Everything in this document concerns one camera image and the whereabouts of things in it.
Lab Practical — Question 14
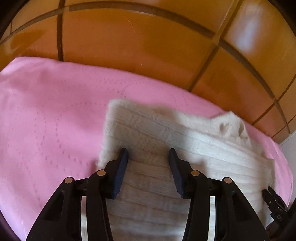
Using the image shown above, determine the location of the white knitted sweater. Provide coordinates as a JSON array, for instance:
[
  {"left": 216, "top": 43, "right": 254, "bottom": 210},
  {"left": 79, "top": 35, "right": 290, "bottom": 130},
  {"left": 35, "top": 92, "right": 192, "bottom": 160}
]
[{"left": 98, "top": 99, "right": 275, "bottom": 240}]

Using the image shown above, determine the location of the pink quilted bedspread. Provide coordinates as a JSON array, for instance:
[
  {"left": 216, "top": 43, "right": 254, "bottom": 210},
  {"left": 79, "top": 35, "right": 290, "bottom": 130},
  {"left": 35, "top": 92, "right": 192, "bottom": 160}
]
[{"left": 0, "top": 56, "right": 295, "bottom": 241}]

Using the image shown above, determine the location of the wooden panelled headboard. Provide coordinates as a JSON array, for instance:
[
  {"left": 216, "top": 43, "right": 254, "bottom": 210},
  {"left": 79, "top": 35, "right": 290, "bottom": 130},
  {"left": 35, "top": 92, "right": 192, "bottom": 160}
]
[{"left": 1, "top": 1, "right": 295, "bottom": 143}]

